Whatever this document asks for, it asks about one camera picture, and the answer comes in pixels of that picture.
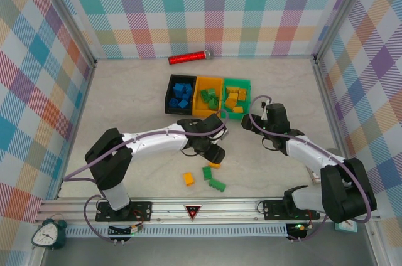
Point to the yellow curved lego brick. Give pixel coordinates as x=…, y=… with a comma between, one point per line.
x=238, y=109

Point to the long green lego brick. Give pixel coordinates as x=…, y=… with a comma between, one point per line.
x=214, y=103
x=218, y=183
x=204, y=99

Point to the blue lego brick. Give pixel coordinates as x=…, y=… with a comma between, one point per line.
x=188, y=88
x=183, y=103
x=179, y=88
x=172, y=103
x=187, y=96

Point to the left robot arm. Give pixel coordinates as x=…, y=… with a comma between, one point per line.
x=157, y=142

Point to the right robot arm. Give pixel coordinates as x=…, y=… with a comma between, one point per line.
x=311, y=153

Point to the yellow plastic bin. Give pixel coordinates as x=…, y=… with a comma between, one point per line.
x=204, y=113

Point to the green plastic bin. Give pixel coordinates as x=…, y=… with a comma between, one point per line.
x=232, y=115

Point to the black plastic bin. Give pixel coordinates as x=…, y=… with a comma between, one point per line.
x=179, y=110

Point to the red glitter toy microphone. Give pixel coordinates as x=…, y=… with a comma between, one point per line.
x=185, y=59

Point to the black connector board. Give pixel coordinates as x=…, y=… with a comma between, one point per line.
x=298, y=227
x=121, y=231

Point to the mint square clock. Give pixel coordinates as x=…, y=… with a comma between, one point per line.
x=348, y=227

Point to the dark green alarm clock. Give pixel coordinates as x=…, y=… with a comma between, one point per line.
x=44, y=237

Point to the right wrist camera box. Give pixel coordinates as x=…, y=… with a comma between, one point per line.
x=267, y=107

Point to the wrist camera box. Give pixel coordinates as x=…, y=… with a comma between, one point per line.
x=267, y=107
x=224, y=135

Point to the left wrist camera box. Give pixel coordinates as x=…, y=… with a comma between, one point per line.
x=224, y=135

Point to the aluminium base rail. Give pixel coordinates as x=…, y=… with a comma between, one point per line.
x=220, y=206

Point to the aluminium side rail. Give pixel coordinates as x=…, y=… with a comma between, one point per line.
x=327, y=96

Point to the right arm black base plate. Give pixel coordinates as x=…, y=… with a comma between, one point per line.
x=273, y=209

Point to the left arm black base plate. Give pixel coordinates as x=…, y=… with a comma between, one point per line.
x=141, y=209

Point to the aluminium frame post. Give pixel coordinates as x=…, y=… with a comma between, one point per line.
x=340, y=12
x=67, y=12

